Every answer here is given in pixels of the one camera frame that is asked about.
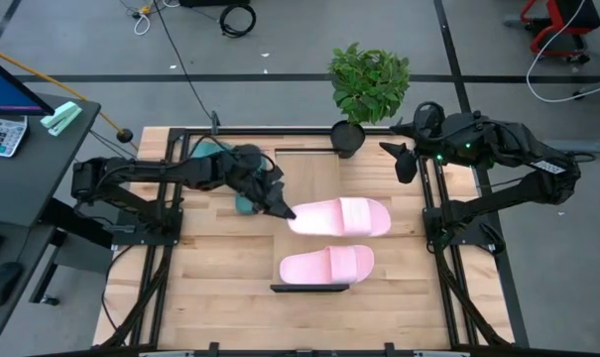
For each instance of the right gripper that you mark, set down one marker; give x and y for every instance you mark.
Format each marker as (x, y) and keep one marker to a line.
(448, 139)

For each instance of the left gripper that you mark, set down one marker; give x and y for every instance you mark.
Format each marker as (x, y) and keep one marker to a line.
(252, 173)

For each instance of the green slide sandal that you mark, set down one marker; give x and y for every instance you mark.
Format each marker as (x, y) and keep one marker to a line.
(244, 205)
(205, 149)

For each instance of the wooden shelf with black frame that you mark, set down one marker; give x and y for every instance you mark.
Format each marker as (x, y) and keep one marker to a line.
(304, 173)

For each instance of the pink slide sandal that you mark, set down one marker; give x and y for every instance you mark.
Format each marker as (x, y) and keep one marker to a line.
(324, 265)
(339, 216)

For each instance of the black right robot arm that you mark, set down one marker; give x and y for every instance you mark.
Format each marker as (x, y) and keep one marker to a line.
(503, 198)

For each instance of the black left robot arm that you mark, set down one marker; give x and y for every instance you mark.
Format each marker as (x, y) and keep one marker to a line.
(146, 171)

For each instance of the green plant in black pot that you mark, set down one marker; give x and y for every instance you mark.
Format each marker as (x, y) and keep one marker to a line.
(369, 84)

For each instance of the grey desk foot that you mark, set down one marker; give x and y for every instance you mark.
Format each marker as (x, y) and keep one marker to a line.
(592, 145)

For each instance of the red cart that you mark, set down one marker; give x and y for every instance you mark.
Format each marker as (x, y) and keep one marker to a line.
(552, 27)

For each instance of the mint green stapler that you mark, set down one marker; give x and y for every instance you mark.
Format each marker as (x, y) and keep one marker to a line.
(61, 118)

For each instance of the black desk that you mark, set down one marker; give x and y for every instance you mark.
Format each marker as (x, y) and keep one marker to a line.
(27, 198)

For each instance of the grey desk calculator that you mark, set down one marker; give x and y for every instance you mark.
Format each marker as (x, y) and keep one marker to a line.
(2, 135)

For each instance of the black computer mouse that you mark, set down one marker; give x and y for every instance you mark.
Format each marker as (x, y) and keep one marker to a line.
(1, 283)

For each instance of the computer monitor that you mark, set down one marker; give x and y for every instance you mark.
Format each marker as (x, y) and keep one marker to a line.
(4, 91)

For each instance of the black aluminium table frame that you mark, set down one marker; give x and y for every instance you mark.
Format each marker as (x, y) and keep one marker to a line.
(299, 131)

